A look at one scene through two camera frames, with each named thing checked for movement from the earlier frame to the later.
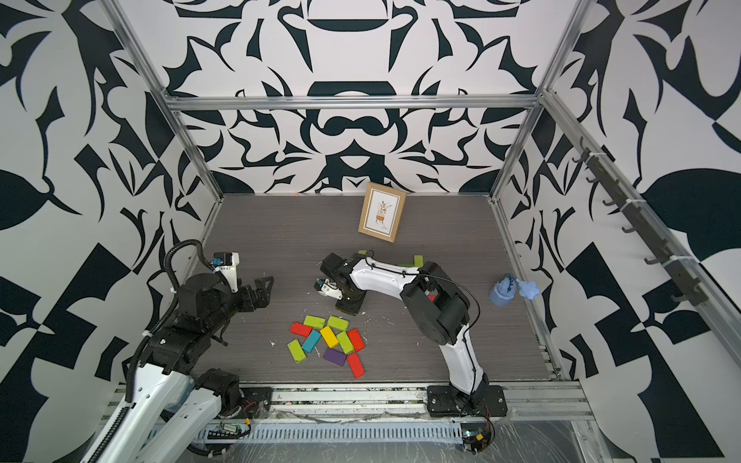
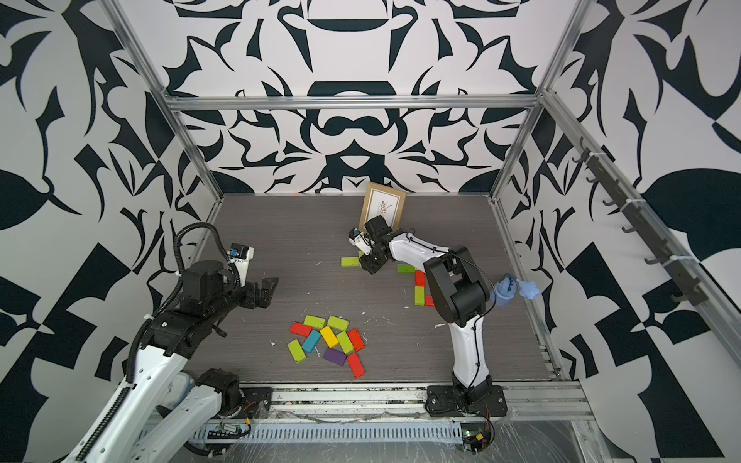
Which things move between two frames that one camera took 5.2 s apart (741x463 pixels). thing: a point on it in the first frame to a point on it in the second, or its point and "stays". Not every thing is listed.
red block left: [300, 329] stays
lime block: [297, 351] stays
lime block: [340, 323] stays
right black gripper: [346, 308] to [367, 264]
